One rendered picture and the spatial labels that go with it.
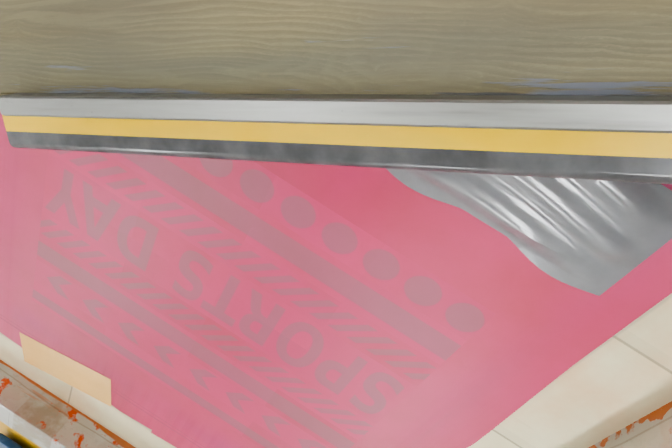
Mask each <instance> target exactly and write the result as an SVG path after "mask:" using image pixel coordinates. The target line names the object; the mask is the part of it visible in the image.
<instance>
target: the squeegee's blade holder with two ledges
mask: <svg viewBox="0 0 672 448"><path fill-rule="evenodd" d="M0 112H1V114H2V115H4V116H30V117H67V118H105V119H143V120H181V121H218V122H256V123H294V124H332V125H369V126H407V127H445V128H483V129H521V130H558V131H596V132H634V133H672V96H598V95H389V94H180V93H15V94H8V95H2V96H0Z"/></svg>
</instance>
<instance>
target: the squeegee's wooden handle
mask: <svg viewBox="0 0 672 448"><path fill-rule="evenodd" d="M15 93H180V94H389V95H598V96H672V0H0V96H2V95H8V94H15Z"/></svg>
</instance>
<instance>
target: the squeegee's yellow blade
mask: <svg viewBox="0 0 672 448"><path fill-rule="evenodd" d="M2 116H3V120H4V124H5V128H6V131H13V132H37V133H62V134H86V135H111V136H135V137H160V138H184V139H209V140H233V141H258V142H282V143H307V144H331V145H356V146H380V147H405V148H429V149H454V150H478V151H503V152H527V153H552V154H576V155H601V156H625V157H649V158H672V133H634V132H596V131H558V130H521V129H483V128H445V127H407V126H369V125H332V124H294V123H256V122H218V121H181V120H143V119H105V118H67V117H30V116H4V115H2Z"/></svg>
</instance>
